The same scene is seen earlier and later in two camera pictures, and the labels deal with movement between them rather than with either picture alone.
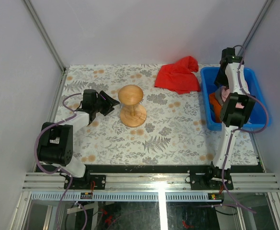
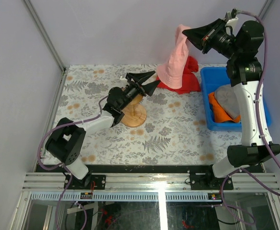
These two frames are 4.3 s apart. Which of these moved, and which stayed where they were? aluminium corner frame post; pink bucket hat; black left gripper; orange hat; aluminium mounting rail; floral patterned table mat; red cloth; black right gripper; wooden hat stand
Moved: pink bucket hat; black right gripper; black left gripper
Stayed: aluminium mounting rail; red cloth; wooden hat stand; aluminium corner frame post; floral patterned table mat; orange hat
